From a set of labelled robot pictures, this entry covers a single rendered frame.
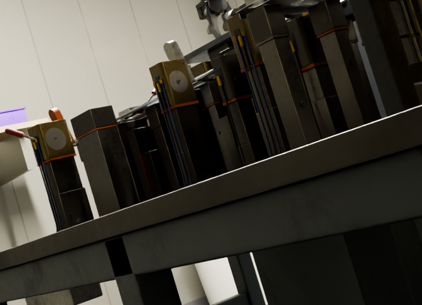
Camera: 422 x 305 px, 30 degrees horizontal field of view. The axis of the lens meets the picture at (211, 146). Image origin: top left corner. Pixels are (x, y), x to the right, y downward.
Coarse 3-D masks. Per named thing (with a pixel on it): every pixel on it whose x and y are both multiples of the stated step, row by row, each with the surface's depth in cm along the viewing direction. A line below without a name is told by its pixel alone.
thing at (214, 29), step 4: (212, 16) 260; (216, 16) 261; (212, 20) 260; (216, 20) 261; (208, 24) 263; (212, 24) 260; (216, 24) 260; (208, 28) 263; (212, 28) 260; (216, 28) 260; (208, 32) 264; (212, 32) 261; (216, 32) 260; (216, 36) 260
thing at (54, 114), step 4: (56, 108) 255; (48, 112) 256; (52, 112) 254; (56, 112) 254; (60, 112) 256; (52, 116) 255; (56, 116) 254; (60, 116) 255; (52, 120) 256; (72, 140) 256
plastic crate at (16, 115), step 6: (18, 108) 430; (24, 108) 432; (0, 114) 424; (6, 114) 426; (12, 114) 427; (18, 114) 430; (24, 114) 432; (0, 120) 423; (6, 120) 425; (12, 120) 427; (18, 120) 429; (24, 120) 431; (0, 126) 422
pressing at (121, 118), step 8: (344, 0) 167; (344, 8) 179; (352, 16) 193; (208, 72) 206; (200, 80) 219; (144, 104) 228; (152, 104) 236; (128, 112) 235; (136, 112) 243; (144, 112) 249; (120, 120) 250; (128, 120) 256
